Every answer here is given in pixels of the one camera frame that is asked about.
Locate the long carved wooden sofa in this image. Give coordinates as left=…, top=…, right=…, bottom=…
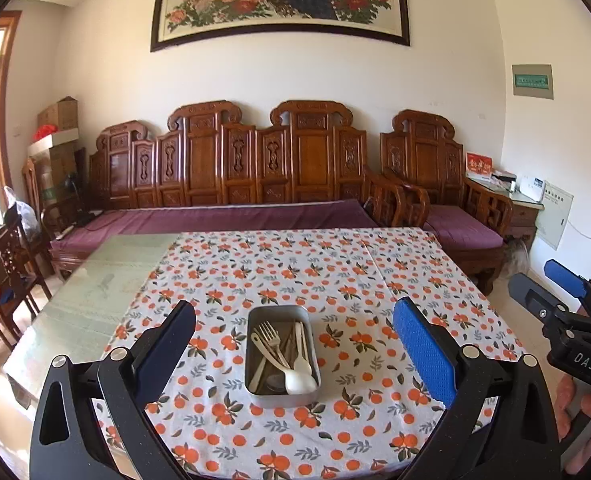
left=40, top=100, right=429, bottom=281

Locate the carved wooden armchair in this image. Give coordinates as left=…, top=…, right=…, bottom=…
left=379, top=109, right=513, bottom=296

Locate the person's right hand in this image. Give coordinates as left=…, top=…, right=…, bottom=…
left=554, top=373, right=591, bottom=442

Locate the grey wall box green label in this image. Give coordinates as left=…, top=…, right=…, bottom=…
left=512, top=63, right=555, bottom=101

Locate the orange print tablecloth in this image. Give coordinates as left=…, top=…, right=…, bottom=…
left=92, top=226, right=526, bottom=467

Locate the white plastic spoon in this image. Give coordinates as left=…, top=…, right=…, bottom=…
left=293, top=320, right=313, bottom=376
left=284, top=360, right=319, bottom=395

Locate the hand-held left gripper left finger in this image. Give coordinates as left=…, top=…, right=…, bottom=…
left=30, top=300, right=197, bottom=480

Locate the black desk lamp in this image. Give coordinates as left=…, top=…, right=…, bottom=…
left=63, top=172, right=84, bottom=211

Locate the large brown cardboard box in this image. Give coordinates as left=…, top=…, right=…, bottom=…
left=30, top=145, right=86, bottom=206

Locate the white plastic bag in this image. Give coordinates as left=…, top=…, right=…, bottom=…
left=3, top=185, right=41, bottom=233

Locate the framed floral painting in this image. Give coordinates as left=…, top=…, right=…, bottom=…
left=150, top=0, right=410, bottom=53

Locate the small cardboard box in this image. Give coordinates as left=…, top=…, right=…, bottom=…
left=36, top=96, right=79, bottom=131

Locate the red box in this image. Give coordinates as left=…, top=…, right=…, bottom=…
left=465, top=152, right=493, bottom=181

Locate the white wall panel door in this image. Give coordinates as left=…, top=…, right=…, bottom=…
left=534, top=180, right=575, bottom=251

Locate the white tabletop device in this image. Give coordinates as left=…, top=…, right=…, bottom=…
left=515, top=175, right=546, bottom=201

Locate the metal tray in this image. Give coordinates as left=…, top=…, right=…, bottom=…
left=244, top=305, right=322, bottom=407

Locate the purple armchair cushion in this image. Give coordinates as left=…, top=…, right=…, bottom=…
left=424, top=204, right=505, bottom=250

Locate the wooden side table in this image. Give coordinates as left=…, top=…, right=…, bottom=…
left=468, top=172, right=545, bottom=243

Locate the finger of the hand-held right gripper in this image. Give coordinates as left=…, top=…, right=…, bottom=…
left=508, top=272, right=575, bottom=324
left=545, top=258, right=591, bottom=322

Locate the cream plastic fork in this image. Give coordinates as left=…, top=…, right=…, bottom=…
left=252, top=322, right=290, bottom=370

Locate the grey fluffy duster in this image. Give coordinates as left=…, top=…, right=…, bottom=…
left=503, top=240, right=531, bottom=278

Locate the metal smiley face spoon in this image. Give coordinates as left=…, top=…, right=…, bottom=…
left=267, top=330, right=299, bottom=394

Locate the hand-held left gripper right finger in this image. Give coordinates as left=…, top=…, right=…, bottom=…
left=393, top=296, right=562, bottom=480

